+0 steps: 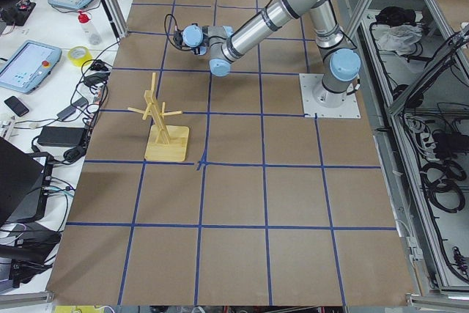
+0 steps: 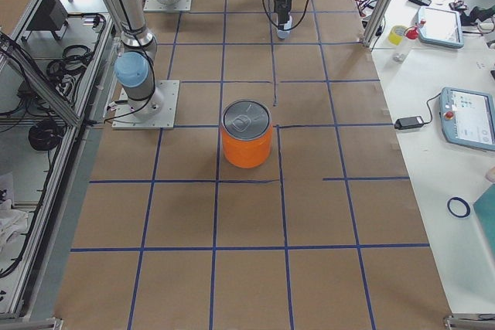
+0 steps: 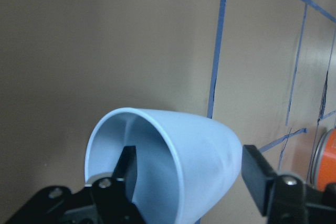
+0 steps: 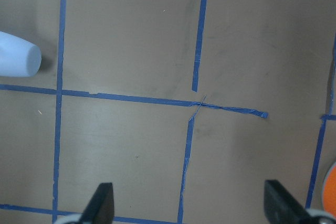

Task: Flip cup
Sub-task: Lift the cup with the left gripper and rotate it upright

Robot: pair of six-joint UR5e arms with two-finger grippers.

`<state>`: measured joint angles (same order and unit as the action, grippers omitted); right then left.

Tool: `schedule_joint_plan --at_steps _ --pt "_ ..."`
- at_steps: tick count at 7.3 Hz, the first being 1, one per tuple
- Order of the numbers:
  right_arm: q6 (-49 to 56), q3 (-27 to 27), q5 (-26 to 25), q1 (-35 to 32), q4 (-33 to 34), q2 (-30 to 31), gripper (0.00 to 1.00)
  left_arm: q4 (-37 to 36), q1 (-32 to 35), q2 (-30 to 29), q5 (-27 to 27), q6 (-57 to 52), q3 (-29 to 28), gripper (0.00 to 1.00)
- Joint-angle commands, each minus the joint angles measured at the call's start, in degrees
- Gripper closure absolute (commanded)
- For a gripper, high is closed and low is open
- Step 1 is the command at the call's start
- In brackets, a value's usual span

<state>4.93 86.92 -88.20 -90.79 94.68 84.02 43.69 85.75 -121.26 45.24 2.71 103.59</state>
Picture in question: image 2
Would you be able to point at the red capped squeeze bottle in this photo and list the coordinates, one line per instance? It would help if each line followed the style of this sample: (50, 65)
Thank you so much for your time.
(408, 41)

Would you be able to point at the far teach pendant tablet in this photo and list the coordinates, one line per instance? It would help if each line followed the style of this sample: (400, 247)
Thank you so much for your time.
(440, 27)

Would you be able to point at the aluminium frame post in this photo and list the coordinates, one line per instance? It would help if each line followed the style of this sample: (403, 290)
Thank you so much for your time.
(383, 1)

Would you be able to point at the black power adapter brick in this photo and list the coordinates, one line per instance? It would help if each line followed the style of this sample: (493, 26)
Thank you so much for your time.
(406, 123)

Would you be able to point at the orange canister with grey lid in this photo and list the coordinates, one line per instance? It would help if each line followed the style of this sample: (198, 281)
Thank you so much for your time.
(246, 133)

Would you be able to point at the near teach pendant tablet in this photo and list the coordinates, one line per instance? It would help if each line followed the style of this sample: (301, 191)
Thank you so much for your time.
(467, 118)

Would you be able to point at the yellow tape roll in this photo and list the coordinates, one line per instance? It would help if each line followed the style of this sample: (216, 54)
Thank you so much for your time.
(396, 34)

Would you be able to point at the crumpled white cloth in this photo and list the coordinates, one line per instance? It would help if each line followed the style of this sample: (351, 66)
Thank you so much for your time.
(13, 221)

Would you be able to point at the light blue plastic cup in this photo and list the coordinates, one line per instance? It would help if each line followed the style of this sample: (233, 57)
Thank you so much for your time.
(283, 33)

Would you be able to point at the teach pendant tablet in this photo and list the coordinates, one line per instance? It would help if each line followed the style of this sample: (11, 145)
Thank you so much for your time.
(467, 118)
(440, 27)

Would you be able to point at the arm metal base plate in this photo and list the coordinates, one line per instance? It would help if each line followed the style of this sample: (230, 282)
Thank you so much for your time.
(159, 112)
(167, 6)

